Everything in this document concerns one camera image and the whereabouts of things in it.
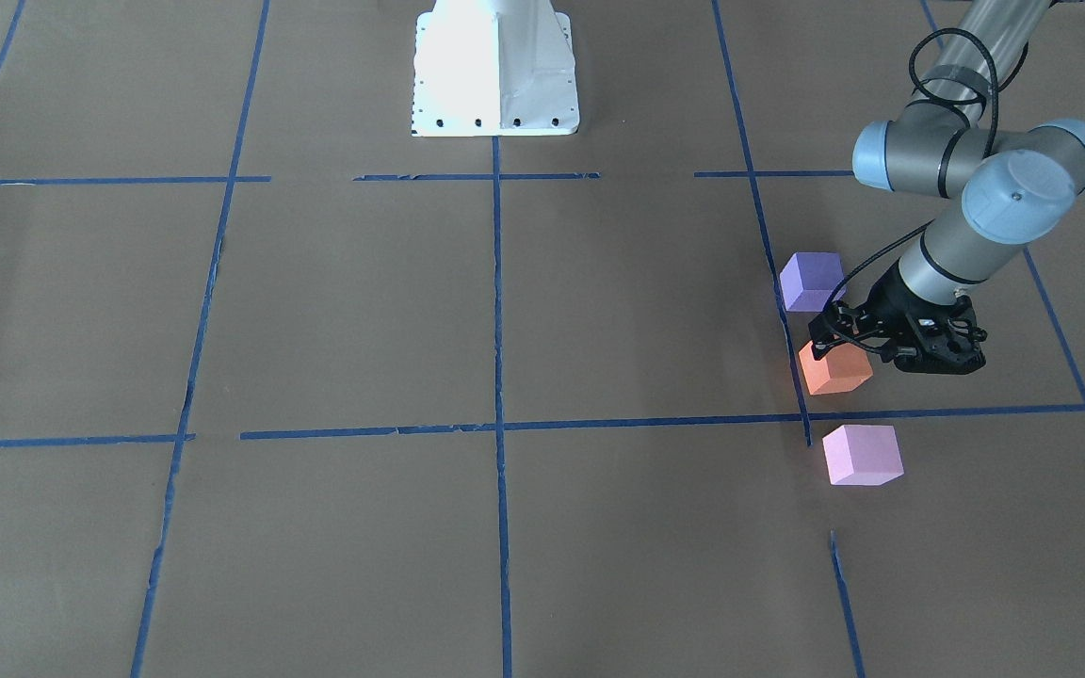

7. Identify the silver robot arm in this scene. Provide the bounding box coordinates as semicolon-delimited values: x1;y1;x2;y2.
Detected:
810;1;1085;375

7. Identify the brown paper table cover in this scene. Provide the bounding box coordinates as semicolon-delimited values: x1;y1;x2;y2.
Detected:
0;1;1085;677

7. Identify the black camera cable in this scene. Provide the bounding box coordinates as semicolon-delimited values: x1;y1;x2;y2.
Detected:
825;26;1031;331

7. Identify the orange foam block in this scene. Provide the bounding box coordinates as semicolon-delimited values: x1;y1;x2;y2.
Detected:
797;343;873;396

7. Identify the white camera mast pedestal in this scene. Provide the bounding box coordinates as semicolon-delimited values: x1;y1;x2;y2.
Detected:
411;1;580;137

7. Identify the pink foam block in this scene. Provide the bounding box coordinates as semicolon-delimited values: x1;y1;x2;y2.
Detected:
822;425;905;488

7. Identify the purple foam block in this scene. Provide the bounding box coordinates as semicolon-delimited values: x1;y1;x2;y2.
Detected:
778;250;844;314

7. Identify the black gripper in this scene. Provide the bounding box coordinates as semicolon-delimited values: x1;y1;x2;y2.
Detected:
858;265;987;375

